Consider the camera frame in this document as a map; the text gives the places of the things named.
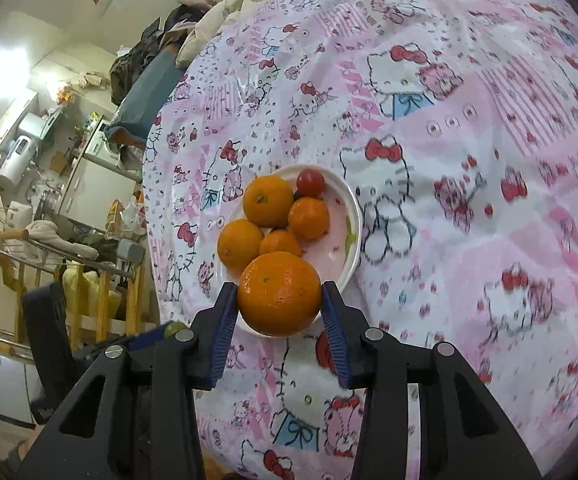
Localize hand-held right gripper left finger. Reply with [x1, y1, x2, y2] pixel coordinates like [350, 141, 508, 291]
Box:
[16, 282, 240, 480]

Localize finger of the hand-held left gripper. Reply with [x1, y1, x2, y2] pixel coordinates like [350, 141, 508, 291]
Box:
[72, 324, 171, 362]

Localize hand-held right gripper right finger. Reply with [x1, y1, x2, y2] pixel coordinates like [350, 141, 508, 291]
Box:
[320, 280, 544, 480]

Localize pink dotted plate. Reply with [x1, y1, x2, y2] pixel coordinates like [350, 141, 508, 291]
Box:
[217, 163, 363, 339]

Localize red cherry tomato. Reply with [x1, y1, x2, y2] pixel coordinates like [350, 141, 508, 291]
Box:
[296, 169, 327, 198]

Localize yellow hanging cloths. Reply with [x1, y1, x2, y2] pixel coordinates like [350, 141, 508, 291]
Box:
[62, 265, 121, 322]

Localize grey box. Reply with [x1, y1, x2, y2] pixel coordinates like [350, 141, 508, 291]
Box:
[116, 237, 145, 266]

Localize white plastic bag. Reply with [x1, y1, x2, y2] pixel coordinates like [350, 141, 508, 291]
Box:
[119, 195, 148, 231]

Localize large orange mandarin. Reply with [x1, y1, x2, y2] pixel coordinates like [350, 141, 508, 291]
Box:
[242, 174, 295, 229]

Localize white cabinet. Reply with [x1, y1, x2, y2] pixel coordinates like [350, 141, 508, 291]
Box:
[59, 152, 143, 222]

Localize white water heater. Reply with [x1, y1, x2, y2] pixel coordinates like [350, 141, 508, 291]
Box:
[0, 135, 38, 189]

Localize white washing machine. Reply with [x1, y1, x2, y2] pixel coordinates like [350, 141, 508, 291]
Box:
[84, 117, 121, 162]

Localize blue pillow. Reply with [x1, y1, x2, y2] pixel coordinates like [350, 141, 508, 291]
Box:
[106, 42, 188, 147]

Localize pink cartoon printed blanket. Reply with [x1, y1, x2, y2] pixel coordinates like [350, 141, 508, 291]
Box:
[142, 0, 578, 480]

